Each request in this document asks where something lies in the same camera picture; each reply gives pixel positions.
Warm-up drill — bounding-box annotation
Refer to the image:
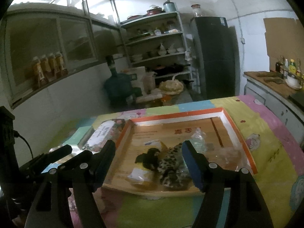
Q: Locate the brown item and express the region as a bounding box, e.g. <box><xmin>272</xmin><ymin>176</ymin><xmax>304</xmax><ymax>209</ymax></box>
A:
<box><xmin>190</xmin><ymin>128</ymin><xmax>245</xmax><ymax>171</ymax></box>

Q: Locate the leopard print soft pouch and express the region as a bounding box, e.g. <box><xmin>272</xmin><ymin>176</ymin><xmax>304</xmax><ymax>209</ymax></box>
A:
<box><xmin>158</xmin><ymin>143</ymin><xmax>190</xmax><ymax>189</ymax></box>

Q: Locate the floral tissue pack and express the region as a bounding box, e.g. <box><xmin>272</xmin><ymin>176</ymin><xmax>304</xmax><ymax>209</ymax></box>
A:
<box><xmin>81</xmin><ymin>119</ymin><xmax>126</xmax><ymax>153</ymax></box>

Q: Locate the orange rimmed cardboard tray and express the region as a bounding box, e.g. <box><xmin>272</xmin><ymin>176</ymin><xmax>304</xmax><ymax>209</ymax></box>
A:
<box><xmin>103</xmin><ymin>108</ymin><xmax>258</xmax><ymax>198</ymax></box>

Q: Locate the white yellow snack packet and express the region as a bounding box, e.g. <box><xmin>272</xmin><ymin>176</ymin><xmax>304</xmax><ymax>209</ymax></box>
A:
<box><xmin>127</xmin><ymin>139</ymin><xmax>167</xmax><ymax>186</ymax></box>

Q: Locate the colourful cartoon table cloth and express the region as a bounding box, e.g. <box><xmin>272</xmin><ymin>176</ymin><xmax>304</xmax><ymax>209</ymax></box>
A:
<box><xmin>49</xmin><ymin>95</ymin><xmax>303</xmax><ymax>227</ymax></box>

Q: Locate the beige sack on floor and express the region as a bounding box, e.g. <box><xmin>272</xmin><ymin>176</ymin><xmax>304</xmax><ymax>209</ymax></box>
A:
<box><xmin>159</xmin><ymin>80</ymin><xmax>184</xmax><ymax>95</ymax></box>

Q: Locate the wooden side counter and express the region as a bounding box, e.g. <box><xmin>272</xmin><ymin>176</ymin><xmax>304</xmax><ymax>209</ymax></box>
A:
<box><xmin>244</xmin><ymin>71</ymin><xmax>303</xmax><ymax>146</ymax></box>

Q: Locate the brown sauce bottle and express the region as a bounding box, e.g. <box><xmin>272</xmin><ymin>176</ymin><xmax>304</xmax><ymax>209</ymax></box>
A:
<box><xmin>33</xmin><ymin>57</ymin><xmax>47</xmax><ymax>88</ymax></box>
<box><xmin>40</xmin><ymin>55</ymin><xmax>54</xmax><ymax>82</ymax></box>
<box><xmin>55</xmin><ymin>51</ymin><xmax>68</xmax><ymax>76</ymax></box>
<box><xmin>48</xmin><ymin>53</ymin><xmax>61</xmax><ymax>78</ymax></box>

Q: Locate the white paper bag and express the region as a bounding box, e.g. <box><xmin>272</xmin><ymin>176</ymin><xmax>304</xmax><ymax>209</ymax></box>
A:
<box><xmin>122</xmin><ymin>66</ymin><xmax>146</xmax><ymax>95</ymax></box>

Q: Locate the white bowl on counter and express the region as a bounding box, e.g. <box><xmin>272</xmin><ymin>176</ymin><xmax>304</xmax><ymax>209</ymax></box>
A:
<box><xmin>285</xmin><ymin>75</ymin><xmax>302</xmax><ymax>90</ymax></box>

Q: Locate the black refrigerator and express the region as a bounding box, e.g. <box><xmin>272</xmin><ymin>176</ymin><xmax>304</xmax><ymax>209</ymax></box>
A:
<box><xmin>190</xmin><ymin>17</ymin><xmax>235</xmax><ymax>100</ymax></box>

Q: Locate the yellow-green condiment bottle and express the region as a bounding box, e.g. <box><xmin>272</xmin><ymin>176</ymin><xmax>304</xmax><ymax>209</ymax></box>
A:
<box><xmin>289</xmin><ymin>59</ymin><xmax>296</xmax><ymax>75</ymax></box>

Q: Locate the metal storage shelf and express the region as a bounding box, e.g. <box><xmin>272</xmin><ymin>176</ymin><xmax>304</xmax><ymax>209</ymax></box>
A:
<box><xmin>121</xmin><ymin>11</ymin><xmax>194</xmax><ymax>89</ymax></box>

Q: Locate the glass jar on fridge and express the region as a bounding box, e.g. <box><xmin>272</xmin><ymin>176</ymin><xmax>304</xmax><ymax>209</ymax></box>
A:
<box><xmin>191</xmin><ymin>4</ymin><xmax>203</xmax><ymax>17</ymax></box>

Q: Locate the pale enamel pot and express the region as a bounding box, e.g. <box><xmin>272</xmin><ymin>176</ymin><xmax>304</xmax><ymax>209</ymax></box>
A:
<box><xmin>163</xmin><ymin>0</ymin><xmax>177</xmax><ymax>12</ymax></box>

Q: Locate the red lidded pot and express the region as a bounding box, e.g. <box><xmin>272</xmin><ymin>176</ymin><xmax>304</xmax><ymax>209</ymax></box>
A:
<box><xmin>147</xmin><ymin>5</ymin><xmax>162</xmax><ymax>15</ymax></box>

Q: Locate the black cable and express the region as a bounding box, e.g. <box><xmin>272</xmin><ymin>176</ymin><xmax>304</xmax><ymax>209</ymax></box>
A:
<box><xmin>13</xmin><ymin>130</ymin><xmax>35</xmax><ymax>162</ymax></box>

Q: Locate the wall window cabinet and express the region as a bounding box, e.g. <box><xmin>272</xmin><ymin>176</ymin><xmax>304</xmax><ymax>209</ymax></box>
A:
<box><xmin>1</xmin><ymin>6</ymin><xmax>124</xmax><ymax>106</ymax></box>

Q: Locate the cardboard sheet on wall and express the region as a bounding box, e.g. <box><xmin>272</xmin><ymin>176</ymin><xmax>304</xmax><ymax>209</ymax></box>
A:
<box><xmin>264</xmin><ymin>17</ymin><xmax>304</xmax><ymax>70</ymax></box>

